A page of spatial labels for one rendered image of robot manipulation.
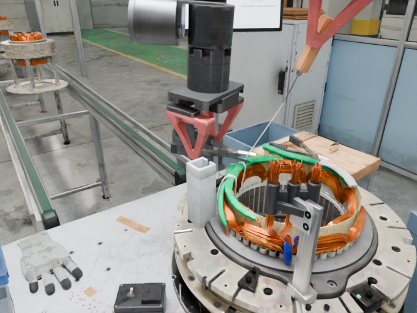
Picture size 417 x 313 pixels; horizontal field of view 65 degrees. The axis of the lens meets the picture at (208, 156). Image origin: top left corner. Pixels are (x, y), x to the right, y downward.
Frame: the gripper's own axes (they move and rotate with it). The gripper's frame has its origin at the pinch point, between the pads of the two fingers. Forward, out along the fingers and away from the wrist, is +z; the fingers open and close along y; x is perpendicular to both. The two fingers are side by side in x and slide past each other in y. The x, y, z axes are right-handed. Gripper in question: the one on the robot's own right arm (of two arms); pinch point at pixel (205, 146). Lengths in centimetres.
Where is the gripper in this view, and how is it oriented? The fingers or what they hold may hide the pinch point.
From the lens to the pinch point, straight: 49.5
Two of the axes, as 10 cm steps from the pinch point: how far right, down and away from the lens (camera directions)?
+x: 8.4, 3.0, -4.6
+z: -0.5, 8.8, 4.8
